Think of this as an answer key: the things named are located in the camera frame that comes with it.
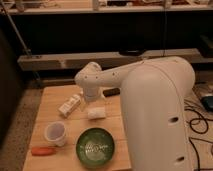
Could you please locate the green ceramic bowl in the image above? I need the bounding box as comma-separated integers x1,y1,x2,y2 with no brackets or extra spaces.
76,128,115,169

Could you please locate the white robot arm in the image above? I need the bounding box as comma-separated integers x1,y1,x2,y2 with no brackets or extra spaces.
75,56,195,171

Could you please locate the black rectangular block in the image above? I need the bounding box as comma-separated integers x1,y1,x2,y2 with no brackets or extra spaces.
103,88,120,97

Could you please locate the white small bottle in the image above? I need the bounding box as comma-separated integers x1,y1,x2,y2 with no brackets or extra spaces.
58,94,81,118

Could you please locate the white plastic cup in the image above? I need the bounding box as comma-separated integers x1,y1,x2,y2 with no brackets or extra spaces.
44,121,67,147

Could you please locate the orange carrot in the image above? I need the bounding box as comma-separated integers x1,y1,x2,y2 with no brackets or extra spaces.
31,147,56,156

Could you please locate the grey metal pole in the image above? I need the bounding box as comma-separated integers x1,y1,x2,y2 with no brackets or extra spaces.
0,0,42,88

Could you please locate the white metal shelf unit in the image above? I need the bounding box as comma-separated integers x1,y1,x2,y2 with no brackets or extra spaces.
0,0,213,72

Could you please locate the blue object on floor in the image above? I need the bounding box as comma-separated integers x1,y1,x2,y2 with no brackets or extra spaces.
201,95,213,112

